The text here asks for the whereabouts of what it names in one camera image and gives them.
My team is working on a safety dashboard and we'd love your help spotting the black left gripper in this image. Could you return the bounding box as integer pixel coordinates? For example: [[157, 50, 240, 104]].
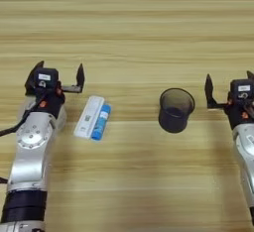
[[24, 60, 86, 118]]

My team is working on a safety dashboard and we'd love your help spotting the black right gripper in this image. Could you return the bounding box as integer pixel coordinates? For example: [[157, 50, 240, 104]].
[[203, 70, 254, 131]]

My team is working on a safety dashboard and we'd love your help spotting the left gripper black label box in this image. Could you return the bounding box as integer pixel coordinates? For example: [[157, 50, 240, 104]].
[[31, 66, 61, 90]]

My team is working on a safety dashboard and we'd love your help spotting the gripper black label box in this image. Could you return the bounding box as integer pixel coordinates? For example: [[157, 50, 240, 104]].
[[229, 78, 254, 101], [31, 66, 61, 90]]

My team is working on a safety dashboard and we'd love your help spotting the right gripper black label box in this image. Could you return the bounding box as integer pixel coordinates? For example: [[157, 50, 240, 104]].
[[229, 78, 254, 101]]

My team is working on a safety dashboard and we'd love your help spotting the white rectangular box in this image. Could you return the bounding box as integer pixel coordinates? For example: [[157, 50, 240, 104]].
[[72, 94, 106, 141]]

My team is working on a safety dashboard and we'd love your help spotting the blue glue stick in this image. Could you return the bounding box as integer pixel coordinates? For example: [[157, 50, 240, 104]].
[[90, 103, 113, 142]]

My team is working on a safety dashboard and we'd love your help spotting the black mesh pen cup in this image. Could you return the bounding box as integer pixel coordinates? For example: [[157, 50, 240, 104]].
[[158, 87, 196, 134]]

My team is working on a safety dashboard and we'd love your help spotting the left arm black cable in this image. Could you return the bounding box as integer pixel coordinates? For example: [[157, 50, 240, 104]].
[[0, 99, 45, 139]]

